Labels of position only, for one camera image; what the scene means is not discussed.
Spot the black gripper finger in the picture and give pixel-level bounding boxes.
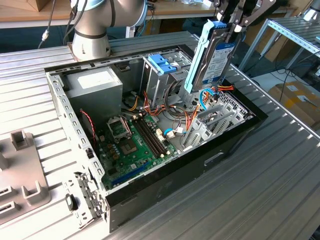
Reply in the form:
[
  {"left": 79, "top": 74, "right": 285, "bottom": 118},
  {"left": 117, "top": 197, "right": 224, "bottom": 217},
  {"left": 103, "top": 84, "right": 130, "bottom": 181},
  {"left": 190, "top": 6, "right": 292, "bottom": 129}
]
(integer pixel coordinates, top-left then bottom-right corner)
[
  {"left": 214, "top": 0, "right": 236, "bottom": 44},
  {"left": 233, "top": 0, "right": 284, "bottom": 34}
]

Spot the hard disk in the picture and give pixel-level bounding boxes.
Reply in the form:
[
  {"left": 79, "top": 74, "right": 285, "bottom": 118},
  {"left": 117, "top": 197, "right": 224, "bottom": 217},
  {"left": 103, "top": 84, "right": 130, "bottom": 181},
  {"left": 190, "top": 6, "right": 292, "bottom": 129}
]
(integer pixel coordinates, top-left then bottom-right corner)
[{"left": 184, "top": 19, "right": 242, "bottom": 95}]

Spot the orange yellow red power wire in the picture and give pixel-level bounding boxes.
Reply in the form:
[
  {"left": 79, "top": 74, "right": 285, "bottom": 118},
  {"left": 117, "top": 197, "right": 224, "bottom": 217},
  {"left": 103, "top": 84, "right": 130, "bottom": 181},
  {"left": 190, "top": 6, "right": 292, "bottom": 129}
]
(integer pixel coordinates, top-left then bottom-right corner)
[{"left": 203, "top": 84, "right": 236, "bottom": 101}]

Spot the blue data wire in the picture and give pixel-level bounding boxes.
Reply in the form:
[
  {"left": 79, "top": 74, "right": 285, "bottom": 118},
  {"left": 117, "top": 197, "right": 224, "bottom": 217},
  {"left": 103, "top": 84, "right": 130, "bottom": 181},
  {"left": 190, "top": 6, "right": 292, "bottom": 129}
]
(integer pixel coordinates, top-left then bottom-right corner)
[{"left": 199, "top": 87, "right": 217, "bottom": 111}]

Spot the grey metal disk bay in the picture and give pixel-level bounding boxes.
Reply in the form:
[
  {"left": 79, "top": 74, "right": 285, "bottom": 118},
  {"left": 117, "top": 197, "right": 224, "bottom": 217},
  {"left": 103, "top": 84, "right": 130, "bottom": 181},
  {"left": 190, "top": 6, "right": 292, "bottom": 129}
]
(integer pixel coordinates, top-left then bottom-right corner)
[{"left": 181, "top": 103, "right": 247, "bottom": 152}]

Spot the long wooden desk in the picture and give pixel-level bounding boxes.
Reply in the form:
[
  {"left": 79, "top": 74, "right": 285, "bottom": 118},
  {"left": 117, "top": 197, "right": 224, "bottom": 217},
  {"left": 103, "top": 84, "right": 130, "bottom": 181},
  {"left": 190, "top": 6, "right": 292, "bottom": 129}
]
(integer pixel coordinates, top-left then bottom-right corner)
[{"left": 0, "top": 0, "right": 298, "bottom": 30}]

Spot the blue plastic bay latch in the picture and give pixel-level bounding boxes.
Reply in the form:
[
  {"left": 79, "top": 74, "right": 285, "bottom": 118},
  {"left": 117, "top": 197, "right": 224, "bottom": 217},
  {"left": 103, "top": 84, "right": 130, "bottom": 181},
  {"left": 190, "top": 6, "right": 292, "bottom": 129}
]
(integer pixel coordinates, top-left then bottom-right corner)
[{"left": 147, "top": 54, "right": 179, "bottom": 75}]

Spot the grey metal drive cage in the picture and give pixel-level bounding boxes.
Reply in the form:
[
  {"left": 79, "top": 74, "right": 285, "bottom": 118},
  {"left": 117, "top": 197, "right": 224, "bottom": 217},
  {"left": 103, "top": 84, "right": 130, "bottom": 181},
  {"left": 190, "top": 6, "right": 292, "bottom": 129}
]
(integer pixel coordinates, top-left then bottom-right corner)
[{"left": 139, "top": 48, "right": 201, "bottom": 111}]

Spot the large cardboard box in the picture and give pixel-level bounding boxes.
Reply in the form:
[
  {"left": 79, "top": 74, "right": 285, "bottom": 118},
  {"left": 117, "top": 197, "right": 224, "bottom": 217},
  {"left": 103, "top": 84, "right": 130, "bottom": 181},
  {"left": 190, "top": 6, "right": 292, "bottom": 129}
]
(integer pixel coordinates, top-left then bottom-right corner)
[{"left": 267, "top": 79, "right": 320, "bottom": 131}]

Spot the black RAM slot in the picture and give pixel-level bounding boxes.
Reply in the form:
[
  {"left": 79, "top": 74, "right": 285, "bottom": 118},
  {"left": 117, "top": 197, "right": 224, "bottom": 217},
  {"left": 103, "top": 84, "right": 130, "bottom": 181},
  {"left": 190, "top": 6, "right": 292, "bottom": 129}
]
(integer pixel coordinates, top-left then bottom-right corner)
[
  {"left": 138, "top": 117, "right": 168, "bottom": 155},
  {"left": 132, "top": 119, "right": 161, "bottom": 159}
]

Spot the thin metal locking lever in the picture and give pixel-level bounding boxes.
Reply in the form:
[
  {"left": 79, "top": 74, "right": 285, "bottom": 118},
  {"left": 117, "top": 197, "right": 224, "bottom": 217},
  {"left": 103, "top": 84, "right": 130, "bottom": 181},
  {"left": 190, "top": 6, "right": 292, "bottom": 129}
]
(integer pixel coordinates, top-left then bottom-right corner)
[{"left": 120, "top": 116, "right": 133, "bottom": 137}]

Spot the grey power supply unit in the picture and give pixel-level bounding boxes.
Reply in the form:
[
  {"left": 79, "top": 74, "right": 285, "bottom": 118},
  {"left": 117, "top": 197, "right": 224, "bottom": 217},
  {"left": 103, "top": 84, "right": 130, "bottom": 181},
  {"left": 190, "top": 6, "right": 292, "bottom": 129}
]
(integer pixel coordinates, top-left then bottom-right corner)
[{"left": 63, "top": 66, "right": 124, "bottom": 126}]

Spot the silver socket cover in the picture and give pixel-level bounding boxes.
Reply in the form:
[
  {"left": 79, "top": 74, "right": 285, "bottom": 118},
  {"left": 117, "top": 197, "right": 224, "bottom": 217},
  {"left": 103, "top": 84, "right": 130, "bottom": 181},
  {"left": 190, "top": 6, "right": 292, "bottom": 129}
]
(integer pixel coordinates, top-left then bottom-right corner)
[{"left": 106, "top": 116, "right": 133, "bottom": 141}]

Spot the green motherboard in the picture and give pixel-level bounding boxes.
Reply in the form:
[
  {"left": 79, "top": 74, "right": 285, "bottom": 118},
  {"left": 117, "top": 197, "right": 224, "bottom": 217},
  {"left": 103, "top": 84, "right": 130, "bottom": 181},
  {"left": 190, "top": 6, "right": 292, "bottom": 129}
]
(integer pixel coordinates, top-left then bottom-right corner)
[{"left": 96, "top": 113, "right": 180, "bottom": 191}]

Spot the black open PC case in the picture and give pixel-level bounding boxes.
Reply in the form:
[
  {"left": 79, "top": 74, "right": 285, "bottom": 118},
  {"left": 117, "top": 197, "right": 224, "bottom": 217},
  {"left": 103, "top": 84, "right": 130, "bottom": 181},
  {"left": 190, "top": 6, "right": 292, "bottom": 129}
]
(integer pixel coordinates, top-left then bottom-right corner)
[{"left": 43, "top": 43, "right": 270, "bottom": 233}]

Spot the brown box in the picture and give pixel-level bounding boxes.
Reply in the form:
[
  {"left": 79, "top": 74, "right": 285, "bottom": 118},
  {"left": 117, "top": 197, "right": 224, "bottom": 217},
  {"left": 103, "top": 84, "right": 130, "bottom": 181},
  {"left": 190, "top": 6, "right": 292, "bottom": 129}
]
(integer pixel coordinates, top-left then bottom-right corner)
[{"left": 26, "top": 0, "right": 52, "bottom": 13}]

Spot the blue expansion slot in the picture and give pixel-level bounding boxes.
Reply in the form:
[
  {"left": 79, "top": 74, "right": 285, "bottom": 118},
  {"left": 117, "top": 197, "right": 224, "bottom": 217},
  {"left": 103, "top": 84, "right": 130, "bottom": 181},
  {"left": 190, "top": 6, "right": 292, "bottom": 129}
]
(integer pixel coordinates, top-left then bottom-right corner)
[{"left": 111, "top": 161, "right": 152, "bottom": 187}]

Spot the black case rear latch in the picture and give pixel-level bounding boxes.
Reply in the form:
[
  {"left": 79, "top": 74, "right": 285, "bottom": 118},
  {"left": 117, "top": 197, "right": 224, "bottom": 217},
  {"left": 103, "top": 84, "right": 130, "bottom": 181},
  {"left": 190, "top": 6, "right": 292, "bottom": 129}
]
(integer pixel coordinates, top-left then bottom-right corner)
[{"left": 64, "top": 192, "right": 79, "bottom": 212}]

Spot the grey parts rack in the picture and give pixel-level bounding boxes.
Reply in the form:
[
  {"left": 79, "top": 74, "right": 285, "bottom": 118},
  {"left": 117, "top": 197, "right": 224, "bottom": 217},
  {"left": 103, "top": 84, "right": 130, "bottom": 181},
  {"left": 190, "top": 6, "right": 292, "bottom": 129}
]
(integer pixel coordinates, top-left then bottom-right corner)
[{"left": 0, "top": 128, "right": 52, "bottom": 226}]

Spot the orange yellow wire bundle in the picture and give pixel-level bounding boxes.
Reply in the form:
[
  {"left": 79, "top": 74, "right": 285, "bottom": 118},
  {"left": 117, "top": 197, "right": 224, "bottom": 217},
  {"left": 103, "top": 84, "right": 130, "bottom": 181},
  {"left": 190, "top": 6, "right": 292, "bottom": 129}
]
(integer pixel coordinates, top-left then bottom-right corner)
[{"left": 143, "top": 90, "right": 201, "bottom": 132}]

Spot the blue wire with white plug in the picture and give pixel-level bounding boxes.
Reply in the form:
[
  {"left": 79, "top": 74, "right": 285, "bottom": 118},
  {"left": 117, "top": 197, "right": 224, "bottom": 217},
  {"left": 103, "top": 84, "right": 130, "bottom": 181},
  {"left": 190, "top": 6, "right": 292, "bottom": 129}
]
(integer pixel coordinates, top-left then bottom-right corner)
[{"left": 162, "top": 127, "right": 187, "bottom": 138}]

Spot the red black fan wire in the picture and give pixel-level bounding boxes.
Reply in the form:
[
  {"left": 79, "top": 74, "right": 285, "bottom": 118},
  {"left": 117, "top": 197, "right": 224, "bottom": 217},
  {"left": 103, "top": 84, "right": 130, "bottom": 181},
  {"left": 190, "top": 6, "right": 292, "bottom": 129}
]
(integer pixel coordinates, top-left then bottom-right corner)
[{"left": 79, "top": 108, "right": 98, "bottom": 148}]

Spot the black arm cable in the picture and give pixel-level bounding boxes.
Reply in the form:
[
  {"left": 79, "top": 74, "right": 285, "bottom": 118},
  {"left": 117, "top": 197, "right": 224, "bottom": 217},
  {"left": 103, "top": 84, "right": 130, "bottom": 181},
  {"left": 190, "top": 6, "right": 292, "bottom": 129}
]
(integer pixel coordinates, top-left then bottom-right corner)
[{"left": 37, "top": 0, "right": 88, "bottom": 50}]

